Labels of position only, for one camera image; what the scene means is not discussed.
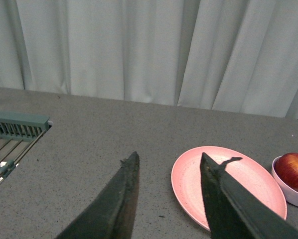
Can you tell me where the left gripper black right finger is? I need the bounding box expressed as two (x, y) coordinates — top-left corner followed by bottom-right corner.
(200, 153), (298, 239)

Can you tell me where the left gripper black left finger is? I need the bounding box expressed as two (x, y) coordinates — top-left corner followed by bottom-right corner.
(57, 152), (140, 239)

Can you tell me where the red apple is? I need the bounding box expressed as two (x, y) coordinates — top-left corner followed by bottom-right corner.
(274, 152), (298, 190)

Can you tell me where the pink plate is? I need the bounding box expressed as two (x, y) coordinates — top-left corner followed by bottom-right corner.
(171, 146), (287, 230)

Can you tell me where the pink bowl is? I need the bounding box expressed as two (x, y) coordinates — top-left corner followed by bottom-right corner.
(271, 156), (298, 207)

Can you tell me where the green dish rack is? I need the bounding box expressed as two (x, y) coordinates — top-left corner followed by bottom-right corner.
(0, 111), (53, 184)

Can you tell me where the white curtain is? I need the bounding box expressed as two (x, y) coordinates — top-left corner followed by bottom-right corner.
(0, 0), (298, 119)

